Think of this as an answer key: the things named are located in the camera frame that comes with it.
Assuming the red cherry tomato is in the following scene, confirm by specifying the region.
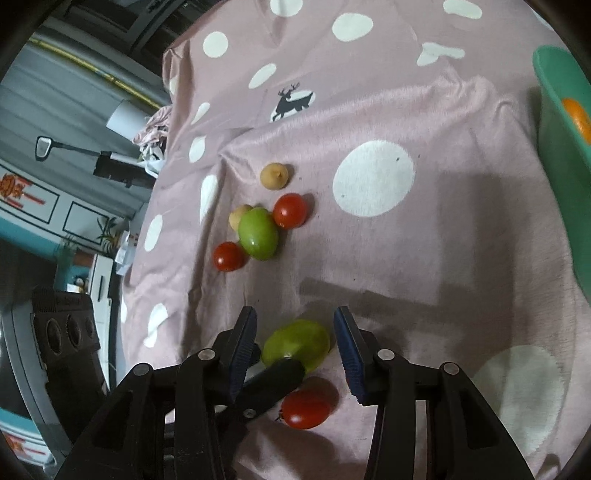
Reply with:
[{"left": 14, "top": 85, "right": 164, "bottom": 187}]
[
  {"left": 213, "top": 241, "right": 249, "bottom": 273},
  {"left": 277, "top": 388, "right": 334, "bottom": 430},
  {"left": 272, "top": 193, "right": 308, "bottom": 230}
]

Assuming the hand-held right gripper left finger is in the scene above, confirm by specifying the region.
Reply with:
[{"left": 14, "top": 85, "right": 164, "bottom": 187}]
[{"left": 54, "top": 305, "right": 258, "bottom": 480}]

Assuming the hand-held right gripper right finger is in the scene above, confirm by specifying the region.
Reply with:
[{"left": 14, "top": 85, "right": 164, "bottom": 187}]
[{"left": 333, "top": 305, "right": 536, "bottom": 480}]

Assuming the green potted plant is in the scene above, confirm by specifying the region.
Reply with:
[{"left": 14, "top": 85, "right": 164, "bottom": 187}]
[{"left": 95, "top": 217, "right": 123, "bottom": 254}]

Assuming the white cabinet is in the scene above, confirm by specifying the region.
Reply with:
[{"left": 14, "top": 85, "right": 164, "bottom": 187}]
[{"left": 88, "top": 254, "right": 116, "bottom": 305}]

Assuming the yellow pipe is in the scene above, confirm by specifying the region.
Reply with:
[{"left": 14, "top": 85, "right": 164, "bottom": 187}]
[{"left": 30, "top": 39, "right": 162, "bottom": 112}]

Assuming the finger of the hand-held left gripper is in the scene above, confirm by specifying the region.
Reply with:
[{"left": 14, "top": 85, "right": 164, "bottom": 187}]
[{"left": 233, "top": 359, "right": 306, "bottom": 418}]

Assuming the pink polka dot blanket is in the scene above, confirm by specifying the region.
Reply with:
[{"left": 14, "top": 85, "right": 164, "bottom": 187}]
[{"left": 117, "top": 0, "right": 591, "bottom": 480}]

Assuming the white plastic bag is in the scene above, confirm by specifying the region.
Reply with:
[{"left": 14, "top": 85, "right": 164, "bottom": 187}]
[{"left": 136, "top": 141, "right": 167, "bottom": 176}]

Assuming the orange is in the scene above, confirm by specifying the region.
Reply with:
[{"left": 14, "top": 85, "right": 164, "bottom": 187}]
[{"left": 562, "top": 98, "right": 591, "bottom": 144}]

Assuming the tan round fruit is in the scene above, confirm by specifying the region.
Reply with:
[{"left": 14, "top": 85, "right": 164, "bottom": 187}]
[
  {"left": 260, "top": 162, "right": 293, "bottom": 191},
  {"left": 229, "top": 204, "right": 254, "bottom": 230}
]

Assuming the white cylinder roll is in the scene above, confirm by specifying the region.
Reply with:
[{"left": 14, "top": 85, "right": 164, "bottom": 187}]
[{"left": 106, "top": 99, "right": 145, "bottom": 138}]

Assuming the green jujube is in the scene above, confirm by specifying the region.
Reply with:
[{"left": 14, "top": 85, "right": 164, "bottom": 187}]
[
  {"left": 238, "top": 207, "right": 280, "bottom": 261},
  {"left": 261, "top": 319, "right": 332, "bottom": 374}
]

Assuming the pink crumpled cloth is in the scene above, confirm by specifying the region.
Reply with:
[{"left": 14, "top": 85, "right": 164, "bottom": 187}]
[{"left": 133, "top": 105, "right": 174, "bottom": 145}]

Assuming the black stick vacuum cleaner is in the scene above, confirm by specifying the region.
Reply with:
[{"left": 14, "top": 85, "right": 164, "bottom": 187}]
[{"left": 36, "top": 135, "right": 155, "bottom": 188}]

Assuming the red wall ornament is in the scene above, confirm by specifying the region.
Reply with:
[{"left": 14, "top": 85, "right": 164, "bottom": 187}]
[{"left": 0, "top": 173, "right": 47, "bottom": 208}]

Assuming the green plastic bowl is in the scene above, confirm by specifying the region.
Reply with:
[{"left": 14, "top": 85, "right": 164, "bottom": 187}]
[{"left": 532, "top": 45, "right": 591, "bottom": 305}]

